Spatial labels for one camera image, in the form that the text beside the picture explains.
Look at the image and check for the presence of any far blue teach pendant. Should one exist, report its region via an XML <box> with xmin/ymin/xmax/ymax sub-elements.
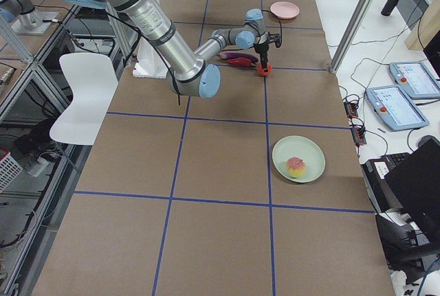
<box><xmin>388</xmin><ymin>62</ymin><xmax>439</xmax><ymax>100</ymax></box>

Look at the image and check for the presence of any aluminium frame post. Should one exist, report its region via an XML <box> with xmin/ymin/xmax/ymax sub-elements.
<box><xmin>329</xmin><ymin>0</ymin><xmax>373</xmax><ymax>74</ymax></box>

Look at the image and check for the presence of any peach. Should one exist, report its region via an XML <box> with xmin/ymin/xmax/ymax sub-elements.
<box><xmin>285</xmin><ymin>157</ymin><xmax>306</xmax><ymax>178</ymax></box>

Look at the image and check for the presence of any green plate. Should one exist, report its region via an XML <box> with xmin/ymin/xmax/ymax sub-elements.
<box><xmin>272</xmin><ymin>135</ymin><xmax>325</xmax><ymax>183</ymax></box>

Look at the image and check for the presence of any pink plate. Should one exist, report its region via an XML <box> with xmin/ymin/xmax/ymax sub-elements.
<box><xmin>269</xmin><ymin>1</ymin><xmax>300</xmax><ymax>20</ymax></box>

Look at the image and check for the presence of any red pomegranate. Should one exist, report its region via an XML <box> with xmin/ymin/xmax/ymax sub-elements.
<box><xmin>256</xmin><ymin>63</ymin><xmax>272</xmax><ymax>77</ymax></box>

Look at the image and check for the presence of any blue teach pendant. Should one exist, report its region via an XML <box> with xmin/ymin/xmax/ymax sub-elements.
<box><xmin>366</xmin><ymin>85</ymin><xmax>430</xmax><ymax>131</ymax></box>
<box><xmin>388</xmin><ymin>62</ymin><xmax>439</xmax><ymax>100</ymax></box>

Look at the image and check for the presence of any near blue teach pendant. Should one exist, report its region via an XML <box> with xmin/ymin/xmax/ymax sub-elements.
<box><xmin>366</xmin><ymin>85</ymin><xmax>430</xmax><ymax>131</ymax></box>

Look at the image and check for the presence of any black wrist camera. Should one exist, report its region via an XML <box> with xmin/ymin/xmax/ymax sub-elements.
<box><xmin>268</xmin><ymin>32</ymin><xmax>283</xmax><ymax>48</ymax></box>

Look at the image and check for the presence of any red chili pepper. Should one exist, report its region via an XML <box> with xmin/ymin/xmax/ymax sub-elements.
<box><xmin>228</xmin><ymin>57</ymin><xmax>256</xmax><ymax>68</ymax></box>

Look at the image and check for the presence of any purple eggplant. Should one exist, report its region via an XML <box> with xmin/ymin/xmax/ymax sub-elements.
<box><xmin>218</xmin><ymin>52</ymin><xmax>259</xmax><ymax>63</ymax></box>

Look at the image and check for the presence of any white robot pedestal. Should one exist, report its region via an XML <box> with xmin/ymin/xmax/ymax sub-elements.
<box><xmin>133</xmin><ymin>38</ymin><xmax>168</xmax><ymax>79</ymax></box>

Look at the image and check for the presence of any white chair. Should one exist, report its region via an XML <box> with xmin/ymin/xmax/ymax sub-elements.
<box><xmin>49</xmin><ymin>52</ymin><xmax>118</xmax><ymax>146</ymax></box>

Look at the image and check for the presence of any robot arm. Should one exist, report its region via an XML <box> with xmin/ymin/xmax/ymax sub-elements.
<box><xmin>65</xmin><ymin>0</ymin><xmax>280</xmax><ymax>98</ymax></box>
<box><xmin>1</xmin><ymin>0</ymin><xmax>57</xmax><ymax>35</ymax></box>

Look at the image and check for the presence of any white basket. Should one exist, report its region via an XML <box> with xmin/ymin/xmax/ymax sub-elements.
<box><xmin>0</xmin><ymin>148</ymin><xmax>23</xmax><ymax>192</ymax></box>

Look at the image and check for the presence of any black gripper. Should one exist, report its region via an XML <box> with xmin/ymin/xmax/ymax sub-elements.
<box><xmin>254</xmin><ymin>42</ymin><xmax>270</xmax><ymax>70</ymax></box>

